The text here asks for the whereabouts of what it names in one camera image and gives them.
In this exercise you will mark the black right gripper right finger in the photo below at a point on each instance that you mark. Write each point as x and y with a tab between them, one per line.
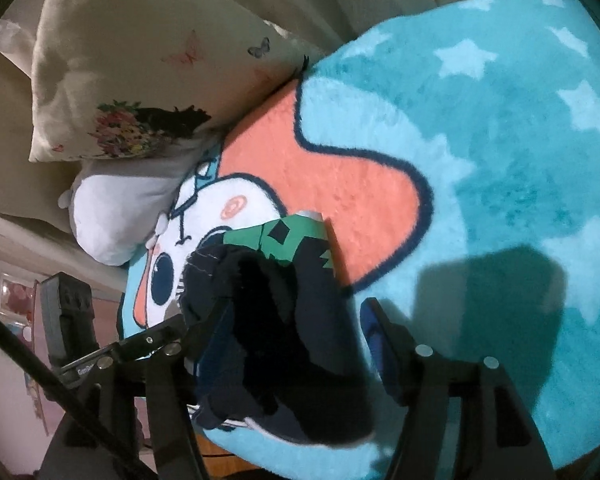
392	348

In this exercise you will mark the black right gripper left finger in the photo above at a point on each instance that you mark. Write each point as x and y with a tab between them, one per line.
209	348

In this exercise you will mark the navy dinosaur print pants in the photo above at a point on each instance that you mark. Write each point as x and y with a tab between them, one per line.
298	373

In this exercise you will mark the plain white pillow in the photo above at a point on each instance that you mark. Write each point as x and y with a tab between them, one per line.
114	205

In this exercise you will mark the teal cartoon fleece blanket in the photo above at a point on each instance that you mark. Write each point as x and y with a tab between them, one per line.
455	157

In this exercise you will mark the floral butterfly cream pillow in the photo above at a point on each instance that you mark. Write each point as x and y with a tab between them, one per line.
128	78

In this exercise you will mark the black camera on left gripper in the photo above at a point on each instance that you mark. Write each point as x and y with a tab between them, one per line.
68	319

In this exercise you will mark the pink wall poster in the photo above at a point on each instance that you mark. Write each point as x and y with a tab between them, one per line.
17	313

